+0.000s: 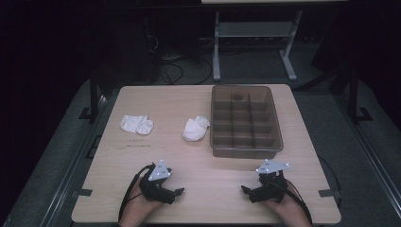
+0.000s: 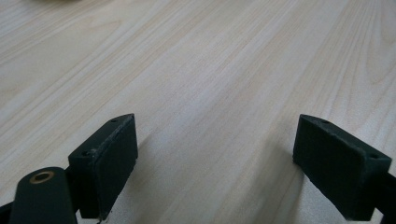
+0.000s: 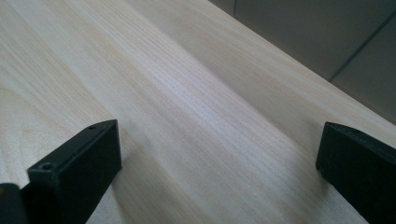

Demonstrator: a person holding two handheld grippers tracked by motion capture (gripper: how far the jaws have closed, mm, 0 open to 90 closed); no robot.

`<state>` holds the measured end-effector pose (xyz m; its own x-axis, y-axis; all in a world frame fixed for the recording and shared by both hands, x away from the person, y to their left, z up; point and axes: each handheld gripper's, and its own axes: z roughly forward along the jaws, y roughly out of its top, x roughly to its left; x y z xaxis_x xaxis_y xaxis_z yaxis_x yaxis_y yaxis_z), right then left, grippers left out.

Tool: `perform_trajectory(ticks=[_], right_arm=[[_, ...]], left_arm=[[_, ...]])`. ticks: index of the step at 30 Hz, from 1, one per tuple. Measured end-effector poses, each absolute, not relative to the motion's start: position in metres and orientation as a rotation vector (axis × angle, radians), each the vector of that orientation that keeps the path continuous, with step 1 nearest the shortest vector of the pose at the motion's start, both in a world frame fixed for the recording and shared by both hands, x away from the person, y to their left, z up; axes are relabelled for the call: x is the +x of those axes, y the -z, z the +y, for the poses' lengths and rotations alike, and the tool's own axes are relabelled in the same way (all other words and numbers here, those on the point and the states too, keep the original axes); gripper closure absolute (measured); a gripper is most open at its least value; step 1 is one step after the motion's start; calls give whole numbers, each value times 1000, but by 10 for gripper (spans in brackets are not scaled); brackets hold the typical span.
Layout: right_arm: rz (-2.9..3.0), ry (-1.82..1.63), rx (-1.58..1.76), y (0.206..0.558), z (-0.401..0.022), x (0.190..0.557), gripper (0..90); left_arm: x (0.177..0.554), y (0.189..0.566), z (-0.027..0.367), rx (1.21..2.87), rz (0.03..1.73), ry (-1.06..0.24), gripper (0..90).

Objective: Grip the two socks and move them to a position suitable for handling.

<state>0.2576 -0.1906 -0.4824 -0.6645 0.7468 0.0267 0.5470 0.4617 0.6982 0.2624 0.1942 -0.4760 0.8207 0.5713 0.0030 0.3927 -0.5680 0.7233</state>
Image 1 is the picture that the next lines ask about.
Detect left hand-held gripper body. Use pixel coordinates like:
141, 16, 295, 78
138, 159, 178, 204

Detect white sock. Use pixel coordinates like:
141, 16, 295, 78
119, 114, 155, 136
182, 115, 211, 142

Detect brown compartment tray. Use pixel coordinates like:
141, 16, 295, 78
209, 84, 285, 160

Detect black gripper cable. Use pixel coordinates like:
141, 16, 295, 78
117, 164, 156, 222
277, 179, 314, 227

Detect person's left hand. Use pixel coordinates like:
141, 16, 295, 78
121, 178, 165, 220

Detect thin black table cable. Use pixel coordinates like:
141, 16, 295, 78
317, 155, 343, 209

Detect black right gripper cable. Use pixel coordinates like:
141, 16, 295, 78
277, 179, 314, 227

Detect grey table edge bracket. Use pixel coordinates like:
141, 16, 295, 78
318, 188, 342, 200
72, 187, 94, 199

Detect black frame post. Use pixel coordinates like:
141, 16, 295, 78
346, 67, 374, 125
78, 71, 101, 123

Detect black floor cables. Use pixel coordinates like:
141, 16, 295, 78
158, 52, 214, 86

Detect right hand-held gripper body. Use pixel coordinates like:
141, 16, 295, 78
249, 158, 290, 204

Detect grey metal stand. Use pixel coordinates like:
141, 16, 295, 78
212, 10, 304, 82

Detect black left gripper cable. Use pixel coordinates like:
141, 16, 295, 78
117, 164, 156, 222

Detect person's right hand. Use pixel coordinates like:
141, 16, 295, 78
263, 181, 311, 221

